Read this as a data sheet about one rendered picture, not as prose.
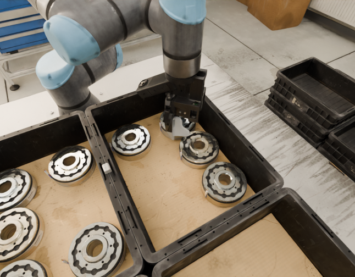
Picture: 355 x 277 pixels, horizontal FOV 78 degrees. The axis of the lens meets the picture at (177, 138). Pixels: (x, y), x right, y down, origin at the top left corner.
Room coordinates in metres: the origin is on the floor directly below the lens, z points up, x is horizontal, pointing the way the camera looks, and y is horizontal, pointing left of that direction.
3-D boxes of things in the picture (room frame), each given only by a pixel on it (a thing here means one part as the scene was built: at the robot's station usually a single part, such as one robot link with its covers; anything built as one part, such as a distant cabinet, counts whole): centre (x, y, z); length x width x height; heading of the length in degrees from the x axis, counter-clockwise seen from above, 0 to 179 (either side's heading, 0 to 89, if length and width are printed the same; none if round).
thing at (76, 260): (0.09, 0.16, 0.86); 0.10 x 0.10 x 0.01
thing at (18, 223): (0.12, 0.33, 0.86); 0.05 x 0.05 x 0.01
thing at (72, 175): (0.28, 0.26, 0.86); 0.10 x 0.10 x 0.01
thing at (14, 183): (0.22, 0.39, 0.86); 0.05 x 0.05 x 0.01
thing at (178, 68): (0.40, -0.01, 1.07); 0.08 x 0.08 x 0.05
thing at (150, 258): (0.30, 0.01, 0.92); 0.40 x 0.30 x 0.02; 29
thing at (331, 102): (0.93, -0.77, 0.37); 0.40 x 0.30 x 0.45; 30
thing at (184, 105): (0.39, -0.02, 0.99); 0.09 x 0.08 x 0.12; 73
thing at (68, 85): (0.57, 0.35, 0.90); 0.13 x 0.12 x 0.14; 138
